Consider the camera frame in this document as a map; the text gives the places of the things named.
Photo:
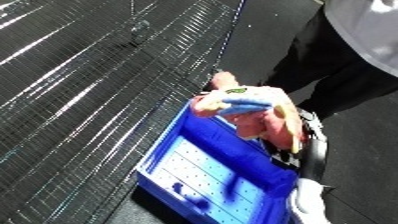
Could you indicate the pink soft toy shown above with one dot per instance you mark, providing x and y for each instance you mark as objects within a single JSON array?
[{"x": 260, "y": 110}]

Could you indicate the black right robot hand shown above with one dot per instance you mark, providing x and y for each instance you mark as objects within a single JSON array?
[{"x": 314, "y": 160}]

